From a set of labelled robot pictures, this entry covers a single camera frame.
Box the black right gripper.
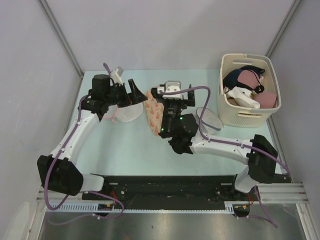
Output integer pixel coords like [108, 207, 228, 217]
[151, 84, 195, 135]

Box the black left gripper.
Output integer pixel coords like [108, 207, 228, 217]
[104, 79, 147, 108]

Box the white mesh laundry bag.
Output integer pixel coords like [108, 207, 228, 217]
[195, 107, 223, 135]

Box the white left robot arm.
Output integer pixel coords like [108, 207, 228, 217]
[37, 74, 148, 200]

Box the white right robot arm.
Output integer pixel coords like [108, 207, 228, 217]
[150, 82, 291, 201]

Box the pink round mesh laundry bag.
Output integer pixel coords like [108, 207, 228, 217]
[103, 103, 144, 124]

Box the floral peach mesh laundry bag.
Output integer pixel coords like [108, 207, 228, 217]
[143, 89, 164, 137]

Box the navy blue bra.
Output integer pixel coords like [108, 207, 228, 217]
[222, 65, 265, 89]

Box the cream perforated plastic basket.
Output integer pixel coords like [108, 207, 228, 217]
[216, 53, 282, 128]

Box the white garment in basket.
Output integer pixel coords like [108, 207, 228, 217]
[223, 86, 260, 109]

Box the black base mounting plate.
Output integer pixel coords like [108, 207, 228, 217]
[82, 175, 256, 204]

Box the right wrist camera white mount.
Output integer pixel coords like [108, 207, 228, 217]
[156, 81, 183, 100]

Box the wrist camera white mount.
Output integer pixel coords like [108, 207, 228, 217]
[156, 81, 183, 100]
[110, 66, 124, 85]

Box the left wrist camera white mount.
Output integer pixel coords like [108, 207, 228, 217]
[110, 66, 124, 85]

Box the pink bra with black straps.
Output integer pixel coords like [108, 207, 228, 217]
[234, 70, 277, 109]

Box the white slotted cable duct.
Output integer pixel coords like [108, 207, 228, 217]
[56, 200, 250, 214]

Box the aluminium frame rail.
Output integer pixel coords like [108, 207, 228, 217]
[257, 183, 309, 204]

